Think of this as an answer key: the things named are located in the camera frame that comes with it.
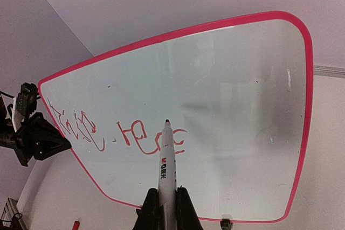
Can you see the whiteboard marker silver body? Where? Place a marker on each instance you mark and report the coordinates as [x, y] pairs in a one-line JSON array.
[[167, 183]]

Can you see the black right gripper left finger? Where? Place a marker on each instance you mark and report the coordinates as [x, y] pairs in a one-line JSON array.
[[148, 214]]

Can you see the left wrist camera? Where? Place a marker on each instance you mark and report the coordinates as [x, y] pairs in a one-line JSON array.
[[24, 104]]

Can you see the red marker cap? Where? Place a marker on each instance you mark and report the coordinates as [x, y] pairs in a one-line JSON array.
[[76, 225]]

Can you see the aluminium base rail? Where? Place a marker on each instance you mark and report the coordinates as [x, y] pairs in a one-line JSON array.
[[11, 218]]

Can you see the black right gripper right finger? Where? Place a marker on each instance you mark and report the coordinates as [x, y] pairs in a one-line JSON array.
[[186, 215]]

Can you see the pink framed whiteboard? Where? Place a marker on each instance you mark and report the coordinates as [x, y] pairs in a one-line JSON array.
[[238, 93]]

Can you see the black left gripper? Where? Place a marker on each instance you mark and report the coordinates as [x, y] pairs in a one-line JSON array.
[[47, 140]]

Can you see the black right whiteboard stand foot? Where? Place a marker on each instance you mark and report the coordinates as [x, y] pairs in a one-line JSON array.
[[226, 223]]

